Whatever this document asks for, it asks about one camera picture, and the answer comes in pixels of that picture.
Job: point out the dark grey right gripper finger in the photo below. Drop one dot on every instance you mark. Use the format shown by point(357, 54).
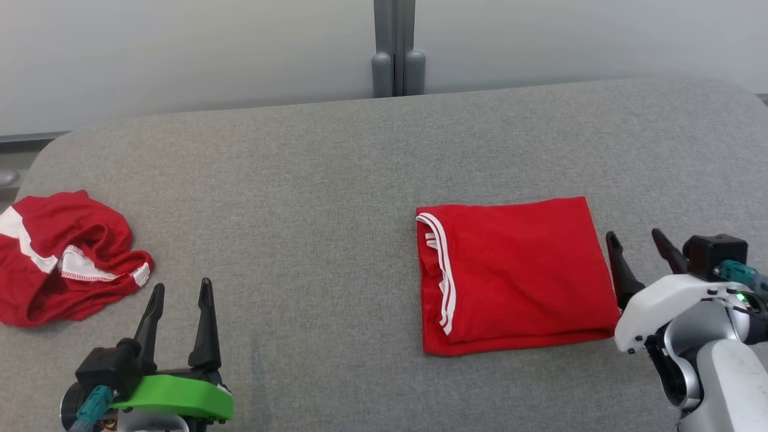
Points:
point(624, 276)
point(671, 258)

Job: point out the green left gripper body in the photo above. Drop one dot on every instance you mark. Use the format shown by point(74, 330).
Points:
point(180, 396)

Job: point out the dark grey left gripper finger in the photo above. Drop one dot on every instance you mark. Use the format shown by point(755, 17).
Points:
point(206, 336)
point(150, 330)

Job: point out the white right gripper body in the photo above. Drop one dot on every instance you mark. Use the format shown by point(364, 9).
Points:
point(666, 300)

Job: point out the red white striped-trim jersey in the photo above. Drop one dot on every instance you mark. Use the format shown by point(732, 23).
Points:
point(522, 270)

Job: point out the red white numbered jersey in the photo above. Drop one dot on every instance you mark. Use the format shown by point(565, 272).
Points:
point(72, 222)

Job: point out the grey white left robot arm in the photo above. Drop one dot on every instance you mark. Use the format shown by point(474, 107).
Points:
point(156, 425)

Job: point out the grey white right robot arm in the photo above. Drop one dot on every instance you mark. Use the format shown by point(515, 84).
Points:
point(726, 378)

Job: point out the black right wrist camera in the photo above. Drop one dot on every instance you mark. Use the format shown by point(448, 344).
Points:
point(714, 252)

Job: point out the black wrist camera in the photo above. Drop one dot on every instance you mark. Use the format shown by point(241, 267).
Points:
point(714, 252)
point(108, 366)

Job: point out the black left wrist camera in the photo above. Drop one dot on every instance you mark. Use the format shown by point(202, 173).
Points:
point(108, 366)

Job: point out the teal right camera connector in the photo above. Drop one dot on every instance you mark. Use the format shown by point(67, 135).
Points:
point(735, 271)

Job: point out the teal camera connector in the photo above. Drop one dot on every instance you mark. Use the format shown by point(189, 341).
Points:
point(93, 408)
point(735, 271)

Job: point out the teal left camera connector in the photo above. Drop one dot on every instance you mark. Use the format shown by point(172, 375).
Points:
point(93, 408)

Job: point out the dark grey wall baseboard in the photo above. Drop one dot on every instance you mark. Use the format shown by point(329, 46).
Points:
point(24, 141)

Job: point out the grey metal wall pillar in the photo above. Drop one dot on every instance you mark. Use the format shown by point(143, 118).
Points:
point(393, 36)

